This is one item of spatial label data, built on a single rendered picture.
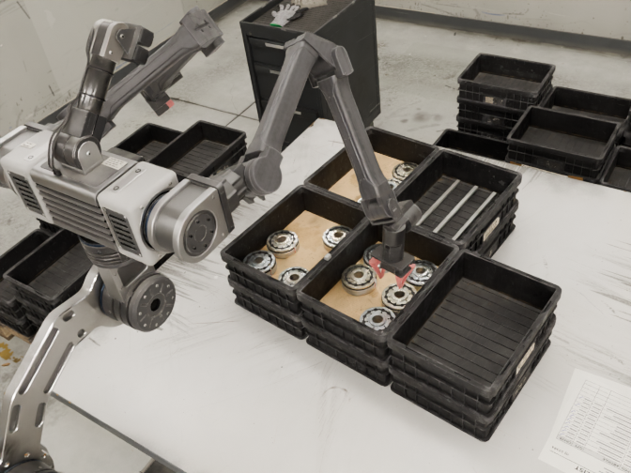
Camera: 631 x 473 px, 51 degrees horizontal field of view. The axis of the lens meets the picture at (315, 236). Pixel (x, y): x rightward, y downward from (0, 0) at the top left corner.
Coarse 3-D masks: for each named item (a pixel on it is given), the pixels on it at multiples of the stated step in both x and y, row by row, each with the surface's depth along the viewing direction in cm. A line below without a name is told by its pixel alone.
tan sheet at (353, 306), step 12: (384, 276) 196; (336, 288) 194; (384, 288) 192; (324, 300) 191; (336, 300) 191; (348, 300) 190; (360, 300) 190; (372, 300) 189; (348, 312) 187; (360, 312) 187
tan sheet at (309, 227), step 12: (300, 216) 221; (312, 216) 221; (288, 228) 217; (300, 228) 217; (312, 228) 216; (324, 228) 215; (300, 240) 212; (312, 240) 211; (300, 252) 208; (312, 252) 207; (324, 252) 207; (288, 264) 205; (300, 264) 204; (312, 264) 203; (276, 276) 201
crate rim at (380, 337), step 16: (368, 224) 199; (352, 240) 195; (336, 256) 191; (448, 256) 185; (320, 272) 187; (304, 288) 183; (320, 304) 177; (352, 320) 171; (368, 336) 170; (384, 336) 167
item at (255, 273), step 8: (320, 192) 214; (280, 200) 213; (336, 200) 210; (344, 200) 209; (272, 208) 210; (360, 208) 205; (264, 216) 208; (256, 224) 205; (360, 224) 199; (248, 232) 203; (352, 232) 197; (232, 240) 201; (344, 240) 195; (224, 248) 198; (336, 248) 193; (224, 256) 196; (232, 256) 195; (232, 264) 195; (240, 264) 192; (320, 264) 188; (248, 272) 192; (256, 272) 189; (312, 272) 186; (264, 280) 188; (272, 280) 186; (304, 280) 184; (280, 288) 185; (288, 288) 183; (296, 288) 182
